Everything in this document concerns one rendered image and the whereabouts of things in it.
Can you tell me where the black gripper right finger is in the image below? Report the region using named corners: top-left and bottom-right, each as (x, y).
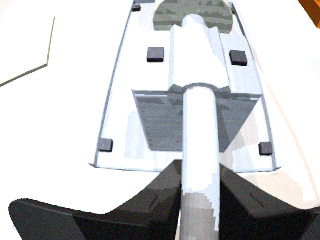
top-left (219, 163), bottom-right (320, 240)

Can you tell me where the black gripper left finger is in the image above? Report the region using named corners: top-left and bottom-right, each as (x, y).
top-left (8, 159), bottom-right (183, 240)

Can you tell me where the grey metal shaft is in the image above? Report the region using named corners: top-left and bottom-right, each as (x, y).
top-left (179, 85), bottom-right (220, 240)

